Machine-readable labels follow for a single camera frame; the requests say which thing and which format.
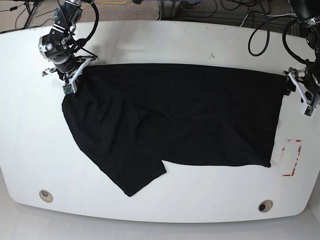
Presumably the black tripod stand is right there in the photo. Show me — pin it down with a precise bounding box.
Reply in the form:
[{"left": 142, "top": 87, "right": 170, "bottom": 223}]
[{"left": 14, "top": 0, "right": 41, "bottom": 30}]

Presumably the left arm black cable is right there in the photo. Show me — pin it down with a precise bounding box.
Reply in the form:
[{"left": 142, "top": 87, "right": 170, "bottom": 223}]
[{"left": 247, "top": 0, "right": 316, "bottom": 66}]

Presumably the right table cable grommet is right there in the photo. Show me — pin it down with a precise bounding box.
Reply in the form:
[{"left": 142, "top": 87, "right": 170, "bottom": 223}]
[{"left": 258, "top": 199, "right": 274, "bottom": 213}]

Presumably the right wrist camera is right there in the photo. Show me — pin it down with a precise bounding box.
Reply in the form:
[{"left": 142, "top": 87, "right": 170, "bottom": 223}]
[{"left": 62, "top": 84, "right": 75, "bottom": 96}]

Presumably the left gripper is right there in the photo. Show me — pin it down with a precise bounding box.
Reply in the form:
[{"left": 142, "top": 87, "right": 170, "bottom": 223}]
[{"left": 282, "top": 67, "right": 320, "bottom": 108}]

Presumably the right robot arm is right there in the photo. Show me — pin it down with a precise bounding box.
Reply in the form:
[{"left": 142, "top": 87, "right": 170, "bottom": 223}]
[{"left": 38, "top": 0, "right": 99, "bottom": 95}]

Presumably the white cable on floor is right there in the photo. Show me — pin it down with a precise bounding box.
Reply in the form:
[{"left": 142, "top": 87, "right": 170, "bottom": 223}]
[{"left": 240, "top": 11, "right": 298, "bottom": 27}]

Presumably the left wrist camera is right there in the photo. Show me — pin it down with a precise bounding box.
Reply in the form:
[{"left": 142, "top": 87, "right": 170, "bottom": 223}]
[{"left": 303, "top": 105, "right": 316, "bottom": 117}]

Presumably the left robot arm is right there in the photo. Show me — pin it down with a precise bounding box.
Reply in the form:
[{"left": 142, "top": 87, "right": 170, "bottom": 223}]
[{"left": 282, "top": 0, "right": 320, "bottom": 107}]

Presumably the yellow cable on floor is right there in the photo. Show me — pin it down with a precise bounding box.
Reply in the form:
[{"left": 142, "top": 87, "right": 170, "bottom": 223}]
[{"left": 82, "top": 0, "right": 128, "bottom": 12}]

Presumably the black t-shirt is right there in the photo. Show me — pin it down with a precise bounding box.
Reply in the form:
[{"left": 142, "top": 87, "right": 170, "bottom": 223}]
[{"left": 62, "top": 64, "right": 286, "bottom": 197}]

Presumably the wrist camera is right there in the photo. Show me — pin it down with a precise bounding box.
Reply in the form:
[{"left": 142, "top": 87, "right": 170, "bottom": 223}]
[
  {"left": 62, "top": 84, "right": 75, "bottom": 96},
  {"left": 303, "top": 105, "right": 316, "bottom": 117}
]

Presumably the red tape rectangle marking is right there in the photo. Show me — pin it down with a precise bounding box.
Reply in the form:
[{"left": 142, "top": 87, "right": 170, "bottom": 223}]
[{"left": 280, "top": 139, "right": 303, "bottom": 177}]

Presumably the table cable grommet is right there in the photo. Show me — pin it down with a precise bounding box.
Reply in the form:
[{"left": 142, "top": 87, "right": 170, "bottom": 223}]
[
  {"left": 39, "top": 190, "right": 53, "bottom": 203},
  {"left": 258, "top": 199, "right": 274, "bottom": 213}
]

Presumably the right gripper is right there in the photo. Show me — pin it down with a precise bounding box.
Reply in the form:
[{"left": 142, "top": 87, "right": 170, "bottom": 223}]
[{"left": 41, "top": 56, "right": 98, "bottom": 88}]

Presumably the left table cable grommet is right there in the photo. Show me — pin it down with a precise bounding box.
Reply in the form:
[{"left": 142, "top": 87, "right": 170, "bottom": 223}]
[{"left": 39, "top": 190, "right": 53, "bottom": 203}]

